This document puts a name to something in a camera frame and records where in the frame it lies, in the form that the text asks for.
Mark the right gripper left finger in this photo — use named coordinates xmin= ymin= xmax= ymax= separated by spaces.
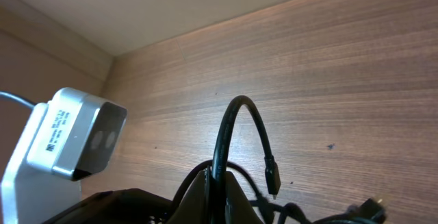
xmin=166 ymin=169 xmax=209 ymax=224

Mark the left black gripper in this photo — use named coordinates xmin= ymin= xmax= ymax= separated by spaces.
xmin=43 ymin=188 xmax=171 ymax=224

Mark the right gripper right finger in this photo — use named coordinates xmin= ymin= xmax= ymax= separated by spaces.
xmin=225 ymin=172 xmax=263 ymax=224

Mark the thin black USB cable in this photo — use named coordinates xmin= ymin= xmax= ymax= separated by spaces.
xmin=170 ymin=160 xmax=387 ymax=224

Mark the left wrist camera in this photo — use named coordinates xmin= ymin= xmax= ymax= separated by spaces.
xmin=1 ymin=88 xmax=128 ymax=223

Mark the left camera cable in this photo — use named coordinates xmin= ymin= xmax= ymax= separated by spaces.
xmin=0 ymin=91 xmax=37 ymax=110

